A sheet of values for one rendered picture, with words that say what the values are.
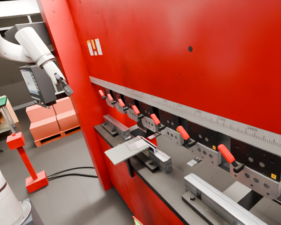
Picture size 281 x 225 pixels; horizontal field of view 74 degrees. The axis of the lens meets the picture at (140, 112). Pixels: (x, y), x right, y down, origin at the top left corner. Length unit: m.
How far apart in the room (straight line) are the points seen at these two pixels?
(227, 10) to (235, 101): 0.25
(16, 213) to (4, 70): 7.00
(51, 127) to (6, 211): 3.18
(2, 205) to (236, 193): 1.09
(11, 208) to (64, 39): 1.36
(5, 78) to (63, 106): 3.81
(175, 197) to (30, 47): 1.00
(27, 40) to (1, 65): 6.95
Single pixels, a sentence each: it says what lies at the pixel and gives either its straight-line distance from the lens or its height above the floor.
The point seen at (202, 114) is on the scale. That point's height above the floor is 1.39.
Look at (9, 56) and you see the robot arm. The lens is 1.03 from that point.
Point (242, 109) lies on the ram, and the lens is 0.61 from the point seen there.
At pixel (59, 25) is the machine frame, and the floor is 1.88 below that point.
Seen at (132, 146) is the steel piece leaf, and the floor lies 1.00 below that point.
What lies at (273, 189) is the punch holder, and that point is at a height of 1.22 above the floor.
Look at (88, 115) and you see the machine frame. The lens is 2.03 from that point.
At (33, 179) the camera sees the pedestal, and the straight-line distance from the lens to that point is 3.11.
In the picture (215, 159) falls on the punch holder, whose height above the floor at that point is 1.22.
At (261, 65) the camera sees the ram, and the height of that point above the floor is 1.57.
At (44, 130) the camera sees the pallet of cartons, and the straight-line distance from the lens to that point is 4.21.
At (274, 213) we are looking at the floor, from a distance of 2.27.
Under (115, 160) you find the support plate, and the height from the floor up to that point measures 1.00.
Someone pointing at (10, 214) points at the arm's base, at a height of 1.06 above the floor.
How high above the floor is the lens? 1.70
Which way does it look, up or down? 23 degrees down
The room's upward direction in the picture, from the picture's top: 11 degrees counter-clockwise
